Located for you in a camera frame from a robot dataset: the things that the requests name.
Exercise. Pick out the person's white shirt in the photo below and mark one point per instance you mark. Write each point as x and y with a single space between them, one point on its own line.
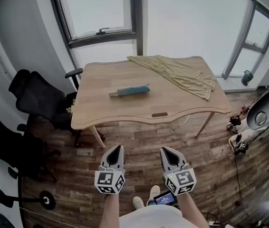
148 217

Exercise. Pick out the white shoe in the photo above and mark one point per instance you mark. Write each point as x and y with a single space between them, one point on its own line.
154 193
138 202

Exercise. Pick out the spare gripper device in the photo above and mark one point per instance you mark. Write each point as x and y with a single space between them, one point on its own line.
242 146
234 123

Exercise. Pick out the tablet with blue screen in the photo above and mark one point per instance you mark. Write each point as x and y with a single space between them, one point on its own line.
164 199

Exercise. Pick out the grey machine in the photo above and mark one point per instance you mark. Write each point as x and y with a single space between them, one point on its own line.
265 110

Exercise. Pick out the large fixed window pane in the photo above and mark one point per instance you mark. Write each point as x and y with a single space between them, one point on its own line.
191 20

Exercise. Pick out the black-framed opening window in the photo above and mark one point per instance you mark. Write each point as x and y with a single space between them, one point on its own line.
96 11

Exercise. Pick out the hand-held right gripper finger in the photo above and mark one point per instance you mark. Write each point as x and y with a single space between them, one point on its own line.
179 160
165 160

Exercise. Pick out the black cup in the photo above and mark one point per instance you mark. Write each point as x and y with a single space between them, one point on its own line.
246 78

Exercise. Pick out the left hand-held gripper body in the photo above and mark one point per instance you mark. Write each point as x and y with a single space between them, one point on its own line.
106 182

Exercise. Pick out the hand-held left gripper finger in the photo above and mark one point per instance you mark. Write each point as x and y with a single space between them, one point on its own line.
121 158
105 159

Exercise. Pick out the person's right forearm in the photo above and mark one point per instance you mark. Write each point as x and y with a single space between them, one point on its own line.
191 210

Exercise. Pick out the yellow cloth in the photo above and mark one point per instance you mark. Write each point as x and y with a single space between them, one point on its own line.
182 76

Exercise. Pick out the white power strip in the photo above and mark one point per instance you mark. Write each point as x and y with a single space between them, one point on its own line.
214 223

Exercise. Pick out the wooden table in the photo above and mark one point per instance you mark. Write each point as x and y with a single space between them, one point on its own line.
125 110

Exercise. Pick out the black round stand base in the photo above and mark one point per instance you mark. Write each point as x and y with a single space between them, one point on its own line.
47 200

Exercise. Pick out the black office chair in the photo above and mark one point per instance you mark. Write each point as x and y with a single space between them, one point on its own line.
39 96
8 144

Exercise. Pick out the grey-framed side window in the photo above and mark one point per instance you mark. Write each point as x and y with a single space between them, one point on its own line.
253 37

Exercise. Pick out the person's left forearm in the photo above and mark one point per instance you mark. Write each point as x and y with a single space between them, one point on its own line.
109 210

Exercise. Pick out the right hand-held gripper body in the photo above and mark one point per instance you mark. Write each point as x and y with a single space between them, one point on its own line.
182 180

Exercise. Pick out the teal umbrella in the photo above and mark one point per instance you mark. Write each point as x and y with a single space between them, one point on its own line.
131 90

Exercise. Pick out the yellow-green plant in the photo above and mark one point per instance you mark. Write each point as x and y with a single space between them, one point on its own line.
70 107

